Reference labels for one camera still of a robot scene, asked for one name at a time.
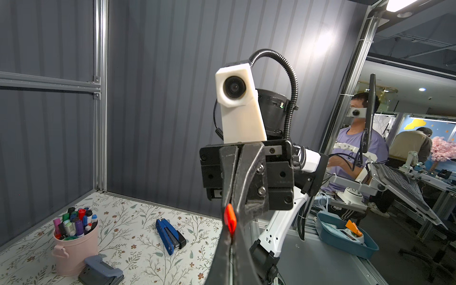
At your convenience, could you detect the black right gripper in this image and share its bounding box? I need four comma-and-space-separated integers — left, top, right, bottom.
199, 140, 294, 226

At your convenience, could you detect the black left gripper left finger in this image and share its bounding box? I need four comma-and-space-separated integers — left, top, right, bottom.
205, 226, 232, 285

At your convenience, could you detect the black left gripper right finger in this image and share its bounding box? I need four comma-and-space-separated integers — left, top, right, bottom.
231, 223, 261, 285

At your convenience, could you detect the red screw protection sleeve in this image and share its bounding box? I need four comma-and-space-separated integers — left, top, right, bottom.
223, 203, 238, 237

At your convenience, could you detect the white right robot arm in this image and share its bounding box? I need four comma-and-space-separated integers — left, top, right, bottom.
199, 89, 328, 285

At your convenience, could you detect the blue stapler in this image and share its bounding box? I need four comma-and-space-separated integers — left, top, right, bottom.
156, 218, 187, 256

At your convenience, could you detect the teal plastic tray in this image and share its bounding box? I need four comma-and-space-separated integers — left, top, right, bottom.
315, 211, 380, 260

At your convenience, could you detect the person in purple shirt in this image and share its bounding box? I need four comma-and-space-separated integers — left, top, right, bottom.
320, 91, 390, 195

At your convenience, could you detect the grey hole punch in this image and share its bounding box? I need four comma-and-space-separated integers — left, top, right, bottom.
78, 255, 124, 285

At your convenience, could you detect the pink pen cup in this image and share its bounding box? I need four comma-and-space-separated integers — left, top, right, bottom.
51, 207, 99, 277

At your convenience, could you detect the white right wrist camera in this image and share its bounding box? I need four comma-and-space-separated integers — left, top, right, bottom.
215, 61, 267, 144

